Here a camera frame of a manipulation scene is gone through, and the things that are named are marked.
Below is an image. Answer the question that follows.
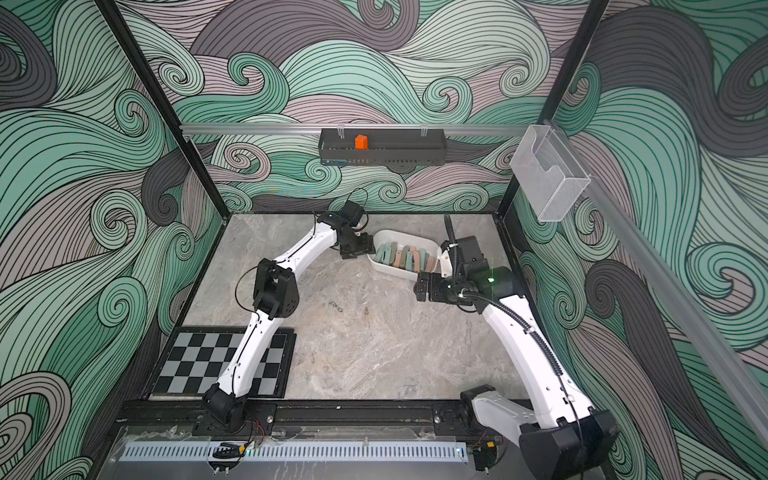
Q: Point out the black wall shelf tray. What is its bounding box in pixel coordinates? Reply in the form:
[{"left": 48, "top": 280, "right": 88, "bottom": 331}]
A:
[{"left": 318, "top": 129, "right": 448, "bottom": 172}]

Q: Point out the aluminium wall rail right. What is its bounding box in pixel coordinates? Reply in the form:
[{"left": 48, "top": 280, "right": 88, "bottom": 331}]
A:
[{"left": 543, "top": 120, "right": 767, "bottom": 445}]

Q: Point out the clear acrylic wall holder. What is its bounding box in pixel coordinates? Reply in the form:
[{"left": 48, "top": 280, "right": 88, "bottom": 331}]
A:
[{"left": 510, "top": 125, "right": 591, "bottom": 223}]

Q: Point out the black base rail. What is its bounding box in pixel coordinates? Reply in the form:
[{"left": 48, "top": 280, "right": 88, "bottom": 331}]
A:
[{"left": 117, "top": 399, "right": 501, "bottom": 439}]

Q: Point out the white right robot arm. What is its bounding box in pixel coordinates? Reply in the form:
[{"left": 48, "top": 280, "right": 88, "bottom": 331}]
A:
[{"left": 414, "top": 216, "right": 619, "bottom": 479}]

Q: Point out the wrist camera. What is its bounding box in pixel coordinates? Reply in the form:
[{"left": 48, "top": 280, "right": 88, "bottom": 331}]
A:
[
  {"left": 339, "top": 200, "right": 364, "bottom": 227},
  {"left": 449, "top": 236, "right": 488, "bottom": 269}
]

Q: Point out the white slotted cable duct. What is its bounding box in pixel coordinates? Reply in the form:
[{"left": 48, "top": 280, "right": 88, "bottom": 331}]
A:
[{"left": 117, "top": 440, "right": 469, "bottom": 463}]

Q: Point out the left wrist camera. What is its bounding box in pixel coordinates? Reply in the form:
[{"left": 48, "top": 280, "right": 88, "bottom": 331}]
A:
[{"left": 339, "top": 200, "right": 364, "bottom": 227}]

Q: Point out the orange block on shelf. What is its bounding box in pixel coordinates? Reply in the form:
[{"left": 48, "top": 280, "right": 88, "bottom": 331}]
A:
[{"left": 354, "top": 134, "right": 369, "bottom": 150}]

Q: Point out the white storage box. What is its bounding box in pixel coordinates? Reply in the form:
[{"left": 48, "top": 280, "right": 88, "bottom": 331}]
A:
[{"left": 368, "top": 229, "right": 441, "bottom": 282}]

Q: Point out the black white checkerboard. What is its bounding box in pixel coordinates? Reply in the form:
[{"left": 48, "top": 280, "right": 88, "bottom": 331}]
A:
[{"left": 148, "top": 326, "right": 297, "bottom": 399}]

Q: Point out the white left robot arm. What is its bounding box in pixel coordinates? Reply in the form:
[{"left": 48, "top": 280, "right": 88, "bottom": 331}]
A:
[{"left": 202, "top": 201, "right": 375, "bottom": 433}]

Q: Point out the black corner frame post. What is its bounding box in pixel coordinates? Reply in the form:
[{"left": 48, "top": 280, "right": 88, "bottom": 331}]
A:
[{"left": 94, "top": 0, "right": 232, "bottom": 224}]

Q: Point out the aluminium wall rail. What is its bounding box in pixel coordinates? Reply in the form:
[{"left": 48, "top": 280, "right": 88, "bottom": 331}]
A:
[
  {"left": 180, "top": 122, "right": 528, "bottom": 137},
  {"left": 543, "top": 120, "right": 767, "bottom": 445}
]

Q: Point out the black right corner post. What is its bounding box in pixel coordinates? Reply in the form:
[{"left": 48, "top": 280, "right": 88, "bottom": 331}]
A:
[{"left": 495, "top": 0, "right": 611, "bottom": 217}]

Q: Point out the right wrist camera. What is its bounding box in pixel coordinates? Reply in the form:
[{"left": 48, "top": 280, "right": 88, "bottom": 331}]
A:
[{"left": 449, "top": 236, "right": 488, "bottom": 269}]

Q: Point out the aluminium wall rail back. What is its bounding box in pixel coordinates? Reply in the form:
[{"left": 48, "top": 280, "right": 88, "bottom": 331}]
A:
[{"left": 180, "top": 122, "right": 528, "bottom": 137}]

